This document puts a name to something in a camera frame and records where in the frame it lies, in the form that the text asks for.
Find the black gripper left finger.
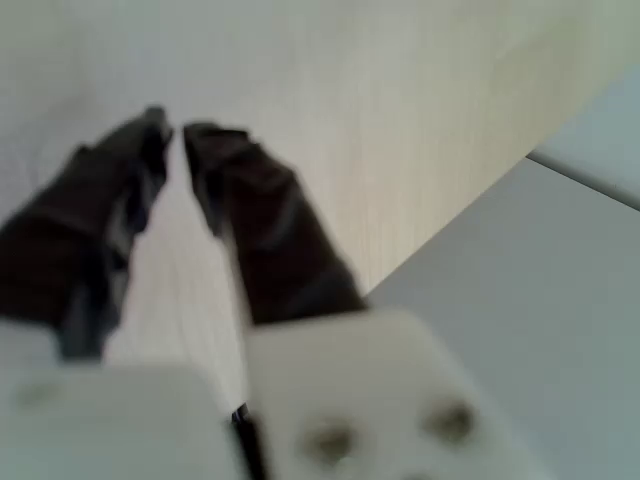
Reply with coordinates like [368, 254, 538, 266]
[0, 105, 175, 360]

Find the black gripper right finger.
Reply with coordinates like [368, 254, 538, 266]
[182, 122, 370, 327]

